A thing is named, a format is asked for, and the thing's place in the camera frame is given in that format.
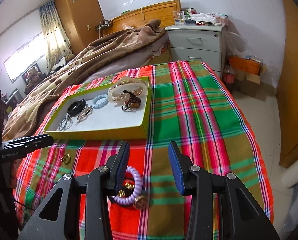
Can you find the wooden door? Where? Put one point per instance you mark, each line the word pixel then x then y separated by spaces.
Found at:
pixel 296 80

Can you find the yellow-green cardboard box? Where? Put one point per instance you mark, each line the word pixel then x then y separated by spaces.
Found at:
pixel 101 133

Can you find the brown patterned blanket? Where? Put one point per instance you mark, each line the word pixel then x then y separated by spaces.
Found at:
pixel 89 55

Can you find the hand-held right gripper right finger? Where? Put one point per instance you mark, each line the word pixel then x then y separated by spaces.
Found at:
pixel 175 170

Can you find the spotted curtain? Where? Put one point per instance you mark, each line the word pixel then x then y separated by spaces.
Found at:
pixel 55 35

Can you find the beige hair claw clip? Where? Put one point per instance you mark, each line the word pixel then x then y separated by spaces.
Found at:
pixel 119 92

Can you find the power strip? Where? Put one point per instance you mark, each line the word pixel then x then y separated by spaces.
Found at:
pixel 104 24

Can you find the grey nightstand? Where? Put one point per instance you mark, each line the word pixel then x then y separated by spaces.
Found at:
pixel 196 47

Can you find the orange bin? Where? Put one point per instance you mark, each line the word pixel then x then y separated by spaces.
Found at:
pixel 243 65

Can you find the silver hair clip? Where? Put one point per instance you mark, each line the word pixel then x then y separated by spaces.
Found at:
pixel 85 113

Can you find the gold earrings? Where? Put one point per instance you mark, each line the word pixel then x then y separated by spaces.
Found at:
pixel 127 187

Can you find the red drink bottle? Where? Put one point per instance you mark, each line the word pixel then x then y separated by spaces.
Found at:
pixel 228 76

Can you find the clutter of small packets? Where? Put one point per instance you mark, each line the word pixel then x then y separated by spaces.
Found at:
pixel 208 18

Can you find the window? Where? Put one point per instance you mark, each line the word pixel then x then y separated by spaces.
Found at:
pixel 24 55

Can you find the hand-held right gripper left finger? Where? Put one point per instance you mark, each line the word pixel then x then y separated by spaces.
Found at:
pixel 122 165

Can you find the black wristband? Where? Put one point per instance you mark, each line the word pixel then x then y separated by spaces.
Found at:
pixel 76 107

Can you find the clear plastic bag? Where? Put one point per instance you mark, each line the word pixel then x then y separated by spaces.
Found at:
pixel 238 45

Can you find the plaid cloth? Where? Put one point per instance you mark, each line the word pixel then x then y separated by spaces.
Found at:
pixel 201 130

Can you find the person's left hand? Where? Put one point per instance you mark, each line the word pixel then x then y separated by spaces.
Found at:
pixel 12 178

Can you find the wooden wardrobe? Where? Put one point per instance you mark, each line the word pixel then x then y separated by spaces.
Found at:
pixel 79 12

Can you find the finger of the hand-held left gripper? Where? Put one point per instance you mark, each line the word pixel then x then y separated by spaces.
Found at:
pixel 31 142

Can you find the wooden headboard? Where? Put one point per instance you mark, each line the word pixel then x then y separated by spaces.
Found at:
pixel 156 13

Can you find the clear glass cup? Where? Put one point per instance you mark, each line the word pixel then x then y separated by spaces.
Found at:
pixel 178 18

